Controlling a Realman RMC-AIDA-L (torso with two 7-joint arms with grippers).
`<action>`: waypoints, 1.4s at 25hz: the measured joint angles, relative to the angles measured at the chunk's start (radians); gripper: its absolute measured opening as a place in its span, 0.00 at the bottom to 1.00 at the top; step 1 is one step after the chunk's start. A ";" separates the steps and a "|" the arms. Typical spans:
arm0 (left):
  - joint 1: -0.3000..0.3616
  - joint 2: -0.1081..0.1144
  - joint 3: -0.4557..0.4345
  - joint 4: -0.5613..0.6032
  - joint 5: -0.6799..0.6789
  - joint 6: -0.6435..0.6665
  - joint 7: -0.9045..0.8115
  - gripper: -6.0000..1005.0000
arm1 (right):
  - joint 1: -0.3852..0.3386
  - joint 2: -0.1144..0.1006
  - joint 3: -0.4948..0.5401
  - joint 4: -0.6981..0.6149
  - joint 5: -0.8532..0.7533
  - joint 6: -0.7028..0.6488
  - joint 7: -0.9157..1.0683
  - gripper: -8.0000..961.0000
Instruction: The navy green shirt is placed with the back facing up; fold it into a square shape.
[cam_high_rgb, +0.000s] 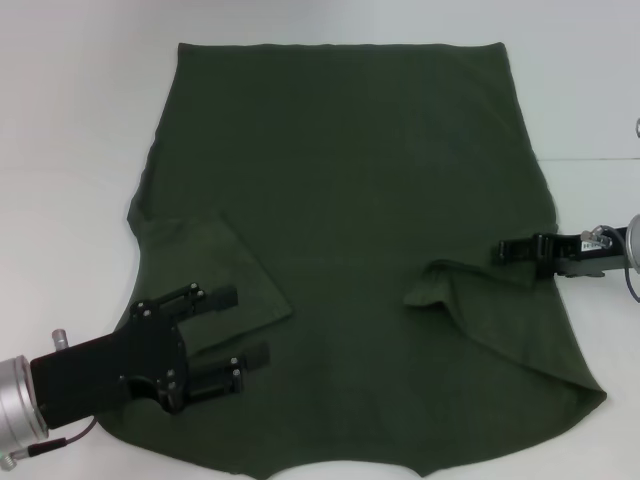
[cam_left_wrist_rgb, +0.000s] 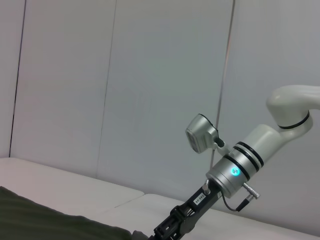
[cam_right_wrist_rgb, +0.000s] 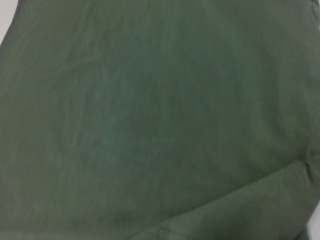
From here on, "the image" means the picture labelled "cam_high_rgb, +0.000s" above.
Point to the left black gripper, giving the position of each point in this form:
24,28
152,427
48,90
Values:
105,370

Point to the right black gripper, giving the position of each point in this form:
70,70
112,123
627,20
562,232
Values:
575,255

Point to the dark green shirt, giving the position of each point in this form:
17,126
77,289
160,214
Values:
350,175

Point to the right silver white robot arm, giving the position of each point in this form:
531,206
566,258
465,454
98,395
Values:
635,245

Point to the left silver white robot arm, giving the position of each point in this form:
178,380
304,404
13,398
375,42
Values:
17,400

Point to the right silver connector post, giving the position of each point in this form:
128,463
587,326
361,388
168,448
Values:
597,237

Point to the silver connector post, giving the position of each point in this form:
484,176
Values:
597,237
60,339

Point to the left silver connector post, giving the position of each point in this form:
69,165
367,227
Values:
60,339

